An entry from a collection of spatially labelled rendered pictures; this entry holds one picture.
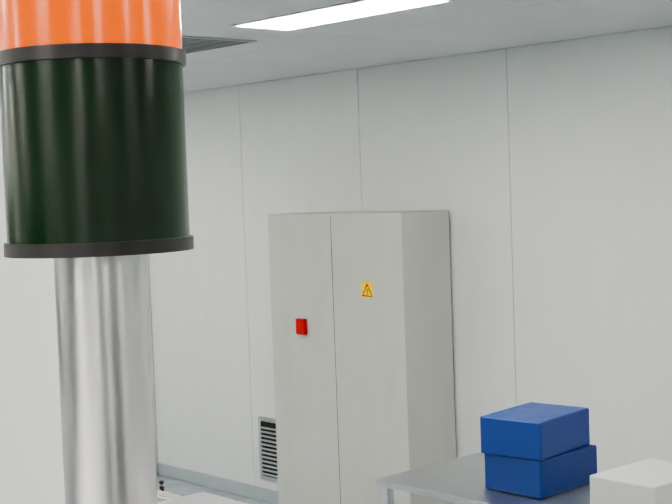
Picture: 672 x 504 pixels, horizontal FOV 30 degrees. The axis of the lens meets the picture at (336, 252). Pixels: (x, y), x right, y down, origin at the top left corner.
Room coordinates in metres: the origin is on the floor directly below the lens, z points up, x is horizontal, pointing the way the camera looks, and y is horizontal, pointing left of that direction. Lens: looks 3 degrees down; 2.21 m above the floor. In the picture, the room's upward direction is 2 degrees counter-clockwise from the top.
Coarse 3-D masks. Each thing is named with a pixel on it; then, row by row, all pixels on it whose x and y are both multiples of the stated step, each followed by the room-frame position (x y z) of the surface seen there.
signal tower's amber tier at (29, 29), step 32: (0, 0) 0.33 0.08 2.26; (32, 0) 0.32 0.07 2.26; (64, 0) 0.32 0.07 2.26; (96, 0) 0.32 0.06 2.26; (128, 0) 0.32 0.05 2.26; (160, 0) 0.33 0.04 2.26; (0, 32) 0.33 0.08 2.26; (32, 32) 0.32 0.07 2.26; (64, 32) 0.32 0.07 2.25; (96, 32) 0.32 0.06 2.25; (128, 32) 0.32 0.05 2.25; (160, 32) 0.33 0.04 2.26
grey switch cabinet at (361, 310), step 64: (320, 256) 7.64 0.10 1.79; (384, 256) 7.23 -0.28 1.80; (448, 256) 7.38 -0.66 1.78; (320, 320) 7.66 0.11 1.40; (384, 320) 7.24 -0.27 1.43; (448, 320) 7.37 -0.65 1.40; (320, 384) 7.68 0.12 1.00; (384, 384) 7.26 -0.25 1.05; (448, 384) 7.36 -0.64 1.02; (320, 448) 7.69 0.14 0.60; (384, 448) 7.27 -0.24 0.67; (448, 448) 7.35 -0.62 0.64
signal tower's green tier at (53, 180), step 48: (0, 96) 0.33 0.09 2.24; (48, 96) 0.32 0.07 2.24; (96, 96) 0.32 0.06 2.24; (144, 96) 0.32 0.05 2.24; (48, 144) 0.32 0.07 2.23; (96, 144) 0.32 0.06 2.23; (144, 144) 0.32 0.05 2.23; (48, 192) 0.32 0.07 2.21; (96, 192) 0.32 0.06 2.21; (144, 192) 0.32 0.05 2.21; (48, 240) 0.32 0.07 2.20; (96, 240) 0.32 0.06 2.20
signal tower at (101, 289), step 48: (48, 48) 0.32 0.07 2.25; (96, 48) 0.32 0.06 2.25; (144, 48) 0.32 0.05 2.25; (144, 240) 0.32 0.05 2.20; (192, 240) 0.34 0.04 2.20; (96, 288) 0.33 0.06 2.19; (144, 288) 0.34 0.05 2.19; (96, 336) 0.33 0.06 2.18; (144, 336) 0.34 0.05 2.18; (96, 384) 0.33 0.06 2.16; (144, 384) 0.34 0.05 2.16; (96, 432) 0.33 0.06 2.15; (144, 432) 0.33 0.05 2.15; (96, 480) 0.33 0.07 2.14; (144, 480) 0.33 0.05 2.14
